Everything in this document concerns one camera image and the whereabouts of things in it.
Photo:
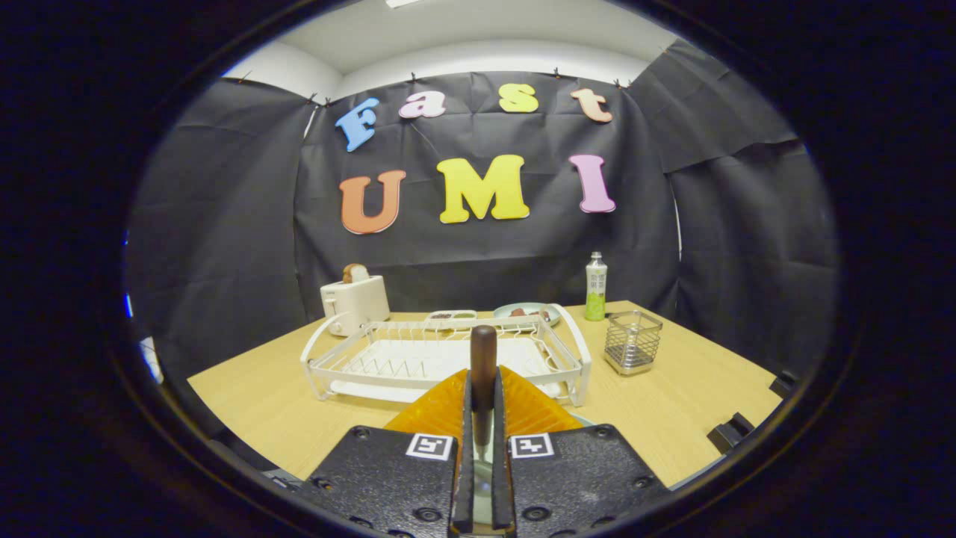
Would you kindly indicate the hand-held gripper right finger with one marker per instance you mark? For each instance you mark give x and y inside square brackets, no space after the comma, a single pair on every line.
[502,463]

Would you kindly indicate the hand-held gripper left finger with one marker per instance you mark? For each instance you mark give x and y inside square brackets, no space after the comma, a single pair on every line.
[463,448]

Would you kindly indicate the white divided condiment dish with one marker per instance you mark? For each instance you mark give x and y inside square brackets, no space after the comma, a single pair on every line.
[448,315]

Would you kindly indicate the pale plate with meat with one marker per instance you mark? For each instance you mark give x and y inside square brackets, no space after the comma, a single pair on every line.
[526,308]

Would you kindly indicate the white toaster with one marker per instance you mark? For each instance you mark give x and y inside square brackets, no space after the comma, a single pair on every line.
[357,306]

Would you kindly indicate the green and white bottle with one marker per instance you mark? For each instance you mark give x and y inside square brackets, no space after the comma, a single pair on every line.
[595,288]

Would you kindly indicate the brown bread slice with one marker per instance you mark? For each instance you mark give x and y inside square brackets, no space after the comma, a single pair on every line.
[355,273]

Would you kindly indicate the black table clamp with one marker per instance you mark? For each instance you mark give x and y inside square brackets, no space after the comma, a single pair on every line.
[782,384]
[730,433]

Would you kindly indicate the white panel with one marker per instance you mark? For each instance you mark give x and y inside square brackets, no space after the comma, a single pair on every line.
[152,360]

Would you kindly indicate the black backdrop cloth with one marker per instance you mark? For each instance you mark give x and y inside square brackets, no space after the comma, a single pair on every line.
[224,209]

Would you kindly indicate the ceiling light panel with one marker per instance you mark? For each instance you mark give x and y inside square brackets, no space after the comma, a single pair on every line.
[403,3]

